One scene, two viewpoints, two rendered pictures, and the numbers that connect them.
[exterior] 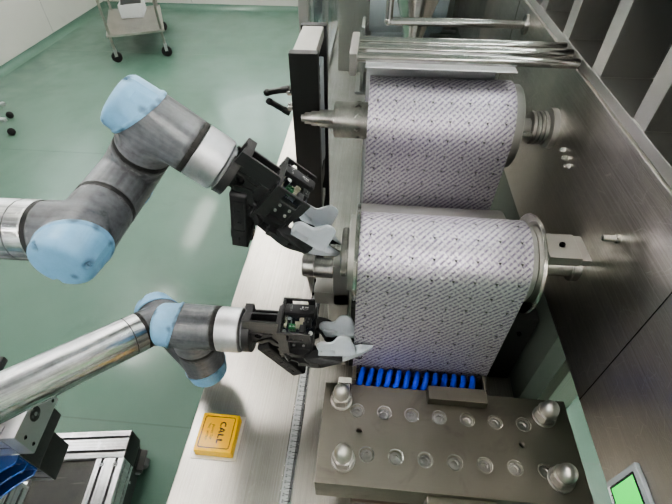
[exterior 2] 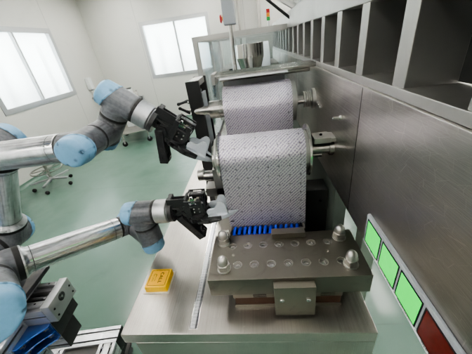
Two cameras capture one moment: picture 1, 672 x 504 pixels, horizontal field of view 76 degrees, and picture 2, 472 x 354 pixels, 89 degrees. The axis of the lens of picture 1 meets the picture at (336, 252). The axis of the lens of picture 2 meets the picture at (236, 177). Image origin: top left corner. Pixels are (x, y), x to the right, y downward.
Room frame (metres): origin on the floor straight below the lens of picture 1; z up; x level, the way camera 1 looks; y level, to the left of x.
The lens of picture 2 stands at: (-0.20, -0.09, 1.54)
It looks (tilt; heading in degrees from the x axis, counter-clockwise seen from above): 29 degrees down; 2
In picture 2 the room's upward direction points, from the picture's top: 8 degrees counter-clockwise
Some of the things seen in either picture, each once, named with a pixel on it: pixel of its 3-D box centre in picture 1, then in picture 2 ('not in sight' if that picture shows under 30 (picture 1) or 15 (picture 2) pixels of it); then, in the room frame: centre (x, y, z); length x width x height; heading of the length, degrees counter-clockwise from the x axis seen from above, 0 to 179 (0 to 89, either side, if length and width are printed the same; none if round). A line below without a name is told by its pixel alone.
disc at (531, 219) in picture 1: (525, 263); (306, 149); (0.44, -0.28, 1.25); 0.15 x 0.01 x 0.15; 175
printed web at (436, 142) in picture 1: (423, 242); (262, 161); (0.58, -0.16, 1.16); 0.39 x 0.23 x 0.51; 175
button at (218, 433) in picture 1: (218, 434); (159, 279); (0.32, 0.22, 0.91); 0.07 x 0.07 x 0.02; 85
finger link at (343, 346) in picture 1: (344, 344); (221, 208); (0.39, -0.01, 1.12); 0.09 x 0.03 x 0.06; 84
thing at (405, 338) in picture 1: (426, 342); (265, 203); (0.39, -0.15, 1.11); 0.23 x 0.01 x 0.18; 85
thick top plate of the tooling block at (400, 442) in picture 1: (443, 446); (284, 260); (0.27, -0.17, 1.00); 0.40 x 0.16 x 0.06; 85
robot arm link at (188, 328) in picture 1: (189, 327); (140, 213); (0.43, 0.25, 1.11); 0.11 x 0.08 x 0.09; 85
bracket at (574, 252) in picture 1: (565, 248); (322, 136); (0.44, -0.33, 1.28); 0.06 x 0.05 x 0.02; 85
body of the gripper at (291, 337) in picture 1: (281, 330); (188, 206); (0.41, 0.09, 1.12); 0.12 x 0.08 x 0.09; 85
